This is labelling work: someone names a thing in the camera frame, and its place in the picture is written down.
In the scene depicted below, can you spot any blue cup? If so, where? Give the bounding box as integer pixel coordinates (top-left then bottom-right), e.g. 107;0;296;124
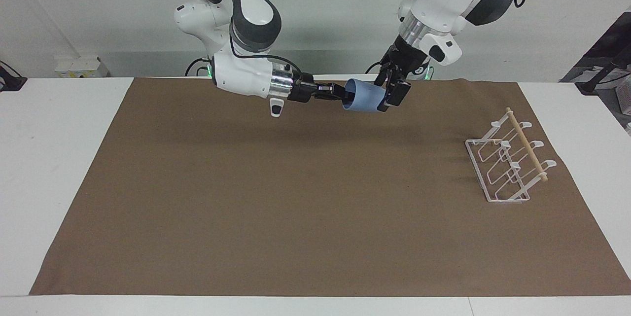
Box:
342;78;391;114

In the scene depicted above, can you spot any black stand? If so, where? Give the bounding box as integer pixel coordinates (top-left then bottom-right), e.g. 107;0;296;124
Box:
559;10;631;96
0;60;28;93

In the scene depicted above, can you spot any white wire cup holder rack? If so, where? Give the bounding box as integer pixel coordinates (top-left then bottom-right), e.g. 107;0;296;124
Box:
464;107;558;204

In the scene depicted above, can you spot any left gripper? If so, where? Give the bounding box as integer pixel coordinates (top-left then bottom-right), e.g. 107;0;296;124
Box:
374;35;430;111

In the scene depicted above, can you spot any white socket box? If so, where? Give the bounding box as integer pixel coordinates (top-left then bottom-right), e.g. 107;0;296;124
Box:
54;54;110;79

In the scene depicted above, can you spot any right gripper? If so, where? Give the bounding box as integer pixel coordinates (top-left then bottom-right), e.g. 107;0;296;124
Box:
287;73;322;104

